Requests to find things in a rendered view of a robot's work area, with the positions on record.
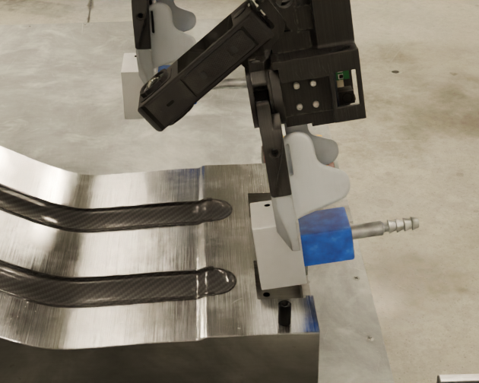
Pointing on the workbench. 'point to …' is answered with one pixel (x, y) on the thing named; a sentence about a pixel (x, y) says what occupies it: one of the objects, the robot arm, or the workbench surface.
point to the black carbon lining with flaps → (167, 218)
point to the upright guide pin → (284, 313)
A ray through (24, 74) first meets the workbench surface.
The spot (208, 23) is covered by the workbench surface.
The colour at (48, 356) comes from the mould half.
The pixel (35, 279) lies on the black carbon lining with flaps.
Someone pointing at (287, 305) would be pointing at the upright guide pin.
